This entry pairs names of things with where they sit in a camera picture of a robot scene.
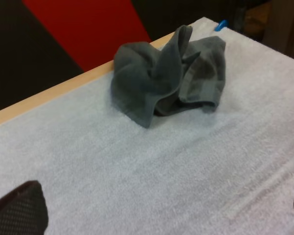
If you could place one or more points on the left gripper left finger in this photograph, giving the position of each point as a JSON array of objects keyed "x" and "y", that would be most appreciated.
[{"x": 17, "y": 210}]

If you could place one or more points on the dark grey-green towel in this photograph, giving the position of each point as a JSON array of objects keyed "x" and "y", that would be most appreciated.
[{"x": 146, "y": 80}]

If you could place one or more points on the blue clip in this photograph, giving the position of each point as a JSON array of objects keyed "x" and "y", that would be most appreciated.
[{"x": 222, "y": 25}]

